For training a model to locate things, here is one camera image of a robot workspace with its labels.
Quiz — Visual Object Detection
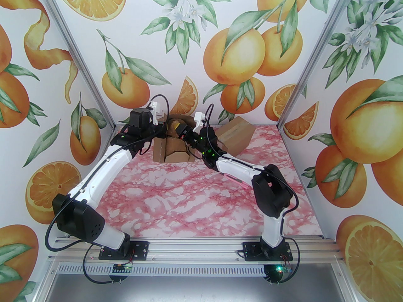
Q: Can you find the brown plush toy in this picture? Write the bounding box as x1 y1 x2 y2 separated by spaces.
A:
165 115 193 153

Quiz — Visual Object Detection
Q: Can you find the plain brown cardboard box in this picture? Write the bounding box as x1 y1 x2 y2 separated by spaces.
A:
152 113 196 164

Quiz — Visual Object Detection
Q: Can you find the cardboard box with clear tape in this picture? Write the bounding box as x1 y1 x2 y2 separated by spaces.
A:
217 115 256 156

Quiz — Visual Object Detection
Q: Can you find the pink utility knife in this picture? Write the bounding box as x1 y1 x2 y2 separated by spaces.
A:
224 172 248 190

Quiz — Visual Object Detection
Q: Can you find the pink marble pattern mat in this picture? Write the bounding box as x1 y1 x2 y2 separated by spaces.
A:
80 125 323 238

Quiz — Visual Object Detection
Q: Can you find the white slotted metal strip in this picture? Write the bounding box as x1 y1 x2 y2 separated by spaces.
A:
52 262 336 277

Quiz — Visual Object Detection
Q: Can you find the grey metal tray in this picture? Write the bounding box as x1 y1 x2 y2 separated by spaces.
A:
39 274 358 302

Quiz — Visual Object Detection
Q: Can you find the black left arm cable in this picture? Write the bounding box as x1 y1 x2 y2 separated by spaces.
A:
139 94 170 156

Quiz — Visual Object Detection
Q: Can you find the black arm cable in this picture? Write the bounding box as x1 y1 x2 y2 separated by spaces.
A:
205 103 299 215
139 94 170 156

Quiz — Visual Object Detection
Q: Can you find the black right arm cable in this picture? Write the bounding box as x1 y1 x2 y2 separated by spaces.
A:
205 103 299 215

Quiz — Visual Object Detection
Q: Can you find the aluminium side rail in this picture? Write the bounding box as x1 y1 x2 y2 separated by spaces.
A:
279 125 326 240

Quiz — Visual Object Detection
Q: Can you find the aluminium corner post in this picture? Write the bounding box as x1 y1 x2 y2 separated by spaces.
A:
34 0 117 131
276 0 361 130

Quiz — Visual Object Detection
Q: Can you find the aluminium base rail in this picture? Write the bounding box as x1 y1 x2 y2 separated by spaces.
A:
47 235 345 265

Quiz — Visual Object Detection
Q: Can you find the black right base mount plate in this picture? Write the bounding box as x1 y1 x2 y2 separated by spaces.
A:
242 242 294 262

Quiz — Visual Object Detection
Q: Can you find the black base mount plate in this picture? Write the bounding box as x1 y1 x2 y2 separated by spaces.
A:
99 241 149 261
242 242 294 262

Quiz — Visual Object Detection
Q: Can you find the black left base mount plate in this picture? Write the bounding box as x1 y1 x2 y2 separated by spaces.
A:
99 241 149 261

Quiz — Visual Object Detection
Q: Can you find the black base power cable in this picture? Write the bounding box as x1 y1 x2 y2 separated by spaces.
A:
264 236 301 285
83 244 134 285

